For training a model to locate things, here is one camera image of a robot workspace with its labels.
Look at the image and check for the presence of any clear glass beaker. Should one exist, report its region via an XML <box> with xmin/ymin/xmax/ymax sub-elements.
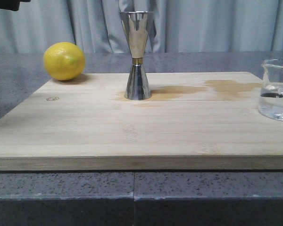
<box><xmin>258</xmin><ymin>58</ymin><xmax>283</xmax><ymax>121</ymax></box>

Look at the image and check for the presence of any steel double jigger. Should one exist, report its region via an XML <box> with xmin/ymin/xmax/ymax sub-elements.
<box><xmin>120</xmin><ymin>11</ymin><xmax>153</xmax><ymax>100</ymax></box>

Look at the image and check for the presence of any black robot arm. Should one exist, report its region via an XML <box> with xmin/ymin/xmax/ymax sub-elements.
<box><xmin>0</xmin><ymin>0</ymin><xmax>31</xmax><ymax>11</ymax></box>

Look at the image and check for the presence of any wooden cutting board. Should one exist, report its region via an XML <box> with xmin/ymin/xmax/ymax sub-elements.
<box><xmin>0</xmin><ymin>72</ymin><xmax>283</xmax><ymax>170</ymax></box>

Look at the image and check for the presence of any yellow lemon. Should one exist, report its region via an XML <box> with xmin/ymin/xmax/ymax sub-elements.
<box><xmin>43</xmin><ymin>42</ymin><xmax>85</xmax><ymax>81</ymax></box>

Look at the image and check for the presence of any grey curtain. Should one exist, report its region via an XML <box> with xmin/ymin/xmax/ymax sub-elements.
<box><xmin>0</xmin><ymin>0</ymin><xmax>283</xmax><ymax>53</ymax></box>

